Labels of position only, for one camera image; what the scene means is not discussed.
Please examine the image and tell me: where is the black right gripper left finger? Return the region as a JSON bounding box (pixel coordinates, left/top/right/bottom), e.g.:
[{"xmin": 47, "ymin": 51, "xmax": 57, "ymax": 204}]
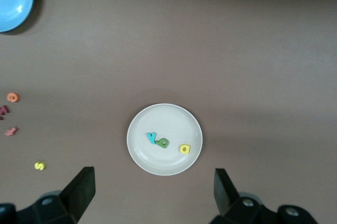
[{"xmin": 0, "ymin": 166, "xmax": 96, "ymax": 224}]

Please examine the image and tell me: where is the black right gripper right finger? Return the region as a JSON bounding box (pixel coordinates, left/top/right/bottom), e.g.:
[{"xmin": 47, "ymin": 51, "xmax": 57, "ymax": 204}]
[{"xmin": 210, "ymin": 168, "xmax": 316, "ymax": 224}]

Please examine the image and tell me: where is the green foam letter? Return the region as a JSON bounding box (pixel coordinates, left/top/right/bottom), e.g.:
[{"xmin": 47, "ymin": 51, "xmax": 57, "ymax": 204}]
[{"xmin": 155, "ymin": 138, "xmax": 170, "ymax": 150}]

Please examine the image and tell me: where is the teal foam letter y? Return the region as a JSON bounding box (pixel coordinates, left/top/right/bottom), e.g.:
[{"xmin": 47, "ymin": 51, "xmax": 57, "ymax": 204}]
[{"xmin": 146, "ymin": 132, "xmax": 158, "ymax": 145}]

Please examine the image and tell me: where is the beige round plate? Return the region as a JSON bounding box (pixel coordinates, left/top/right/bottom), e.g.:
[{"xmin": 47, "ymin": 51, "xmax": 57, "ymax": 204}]
[{"xmin": 126, "ymin": 103, "xmax": 203, "ymax": 176}]

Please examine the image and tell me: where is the dark red foam letter m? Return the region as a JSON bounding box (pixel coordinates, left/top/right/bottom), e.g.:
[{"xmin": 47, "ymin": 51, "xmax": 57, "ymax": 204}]
[{"xmin": 0, "ymin": 105, "xmax": 11, "ymax": 121}]

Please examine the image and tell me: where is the brown table cover sheet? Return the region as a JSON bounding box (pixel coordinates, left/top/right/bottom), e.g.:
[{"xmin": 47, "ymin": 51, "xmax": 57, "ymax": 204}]
[{"xmin": 0, "ymin": 0, "xmax": 337, "ymax": 224}]

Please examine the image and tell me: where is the blue round plate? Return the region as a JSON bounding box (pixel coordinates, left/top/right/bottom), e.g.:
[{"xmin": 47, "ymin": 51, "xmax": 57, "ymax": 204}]
[{"xmin": 0, "ymin": 0, "xmax": 35, "ymax": 33}]

